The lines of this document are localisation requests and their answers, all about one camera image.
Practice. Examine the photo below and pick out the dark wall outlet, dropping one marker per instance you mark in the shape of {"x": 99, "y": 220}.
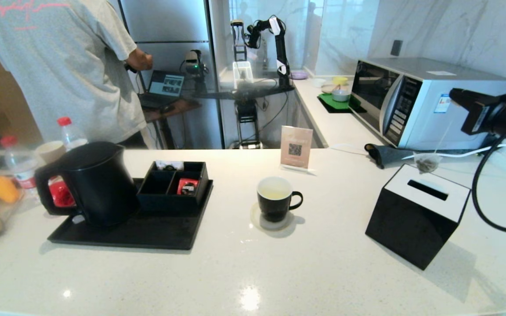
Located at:
{"x": 395, "y": 48}

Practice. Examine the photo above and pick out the beige paper cup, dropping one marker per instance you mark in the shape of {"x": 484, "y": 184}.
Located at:
{"x": 51, "y": 150}

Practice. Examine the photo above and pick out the small white bowl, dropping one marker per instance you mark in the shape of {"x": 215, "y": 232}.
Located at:
{"x": 319, "y": 82}

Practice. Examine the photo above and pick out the black serving tray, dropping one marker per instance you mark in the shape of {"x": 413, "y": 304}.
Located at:
{"x": 156, "y": 232}

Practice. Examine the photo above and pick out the open laptop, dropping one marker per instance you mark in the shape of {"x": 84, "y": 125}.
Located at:
{"x": 167, "y": 85}

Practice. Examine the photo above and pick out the silver microwave oven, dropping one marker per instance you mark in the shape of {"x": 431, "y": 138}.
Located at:
{"x": 433, "y": 123}

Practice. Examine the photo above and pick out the silver refrigerator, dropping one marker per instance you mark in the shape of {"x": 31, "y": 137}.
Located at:
{"x": 169, "y": 26}

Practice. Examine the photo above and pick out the yellow bowl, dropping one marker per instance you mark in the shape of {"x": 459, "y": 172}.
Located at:
{"x": 340, "y": 80}

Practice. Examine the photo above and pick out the black compartment organizer box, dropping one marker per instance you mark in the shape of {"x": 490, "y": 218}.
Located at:
{"x": 158, "y": 204}

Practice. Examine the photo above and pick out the camera on tripod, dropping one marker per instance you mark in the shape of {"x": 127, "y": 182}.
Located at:
{"x": 193, "y": 61}

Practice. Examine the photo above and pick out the round translucent coaster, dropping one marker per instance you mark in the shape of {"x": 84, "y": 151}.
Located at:
{"x": 280, "y": 226}

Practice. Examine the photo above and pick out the black upright stand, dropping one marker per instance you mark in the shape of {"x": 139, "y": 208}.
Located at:
{"x": 238, "y": 44}

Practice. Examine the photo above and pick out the QR code sign stand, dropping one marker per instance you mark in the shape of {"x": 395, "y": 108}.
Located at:
{"x": 296, "y": 145}

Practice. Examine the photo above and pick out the black tissue box white top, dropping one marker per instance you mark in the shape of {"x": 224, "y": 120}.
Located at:
{"x": 411, "y": 228}

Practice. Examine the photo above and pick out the red sachet packet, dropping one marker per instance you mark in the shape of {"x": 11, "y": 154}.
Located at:
{"x": 187, "y": 184}

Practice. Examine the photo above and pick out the black electric kettle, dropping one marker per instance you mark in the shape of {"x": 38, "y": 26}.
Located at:
{"x": 99, "y": 184}

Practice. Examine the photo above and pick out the dark foil packet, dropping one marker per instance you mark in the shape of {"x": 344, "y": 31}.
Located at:
{"x": 427, "y": 164}

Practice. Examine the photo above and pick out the person in grey t-shirt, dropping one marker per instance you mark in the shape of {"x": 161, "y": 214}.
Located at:
{"x": 59, "y": 66}

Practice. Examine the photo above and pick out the red round disc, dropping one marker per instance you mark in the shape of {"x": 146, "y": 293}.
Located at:
{"x": 62, "y": 193}

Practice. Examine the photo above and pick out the brown wooden desk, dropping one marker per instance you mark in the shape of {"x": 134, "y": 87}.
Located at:
{"x": 178, "y": 107}

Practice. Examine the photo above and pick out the orange fruit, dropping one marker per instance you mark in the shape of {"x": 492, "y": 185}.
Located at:
{"x": 3, "y": 188}

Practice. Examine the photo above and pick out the clear water bottle red cap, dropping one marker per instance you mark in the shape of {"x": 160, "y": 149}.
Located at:
{"x": 20, "y": 166}
{"x": 70, "y": 136}

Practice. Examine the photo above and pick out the black mug white inside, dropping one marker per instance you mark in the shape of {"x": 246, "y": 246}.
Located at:
{"x": 275, "y": 208}

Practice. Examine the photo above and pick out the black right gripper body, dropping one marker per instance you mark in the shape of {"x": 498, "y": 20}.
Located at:
{"x": 494, "y": 116}

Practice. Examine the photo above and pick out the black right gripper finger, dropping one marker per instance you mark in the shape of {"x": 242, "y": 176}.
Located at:
{"x": 462, "y": 106}
{"x": 466, "y": 95}

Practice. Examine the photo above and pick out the green mat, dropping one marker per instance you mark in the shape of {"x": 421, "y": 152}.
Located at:
{"x": 330, "y": 103}

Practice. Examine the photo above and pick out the grey bowl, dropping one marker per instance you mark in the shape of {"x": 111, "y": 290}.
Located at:
{"x": 340, "y": 95}

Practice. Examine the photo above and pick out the black background robot arm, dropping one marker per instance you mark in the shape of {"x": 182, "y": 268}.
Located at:
{"x": 279, "y": 48}

